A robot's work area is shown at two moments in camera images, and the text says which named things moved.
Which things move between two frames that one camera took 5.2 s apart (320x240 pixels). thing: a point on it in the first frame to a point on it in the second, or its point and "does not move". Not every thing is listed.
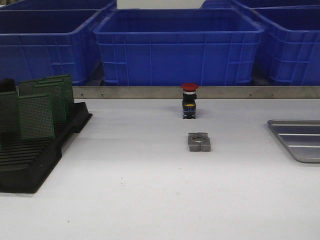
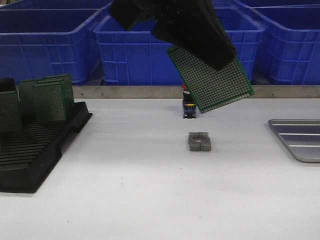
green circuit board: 10,122 does not move
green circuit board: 58,93 does not move
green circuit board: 51,81 does not move
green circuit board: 36,116 to 211,88
